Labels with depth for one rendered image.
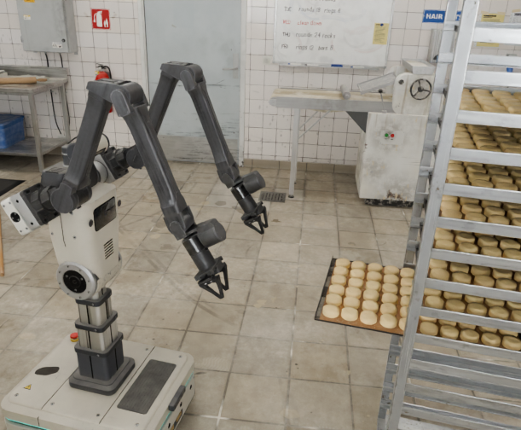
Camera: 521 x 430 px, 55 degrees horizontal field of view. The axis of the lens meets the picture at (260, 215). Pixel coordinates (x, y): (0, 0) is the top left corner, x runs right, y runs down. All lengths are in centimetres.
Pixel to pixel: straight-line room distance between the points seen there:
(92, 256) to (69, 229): 12
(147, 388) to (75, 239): 73
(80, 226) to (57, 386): 77
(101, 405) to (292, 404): 87
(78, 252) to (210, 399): 103
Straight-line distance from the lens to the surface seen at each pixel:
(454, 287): 144
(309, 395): 256
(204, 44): 545
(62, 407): 221
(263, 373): 265
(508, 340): 160
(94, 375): 223
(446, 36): 167
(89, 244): 184
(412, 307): 143
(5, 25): 621
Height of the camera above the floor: 174
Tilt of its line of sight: 24 degrees down
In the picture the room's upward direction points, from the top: 2 degrees clockwise
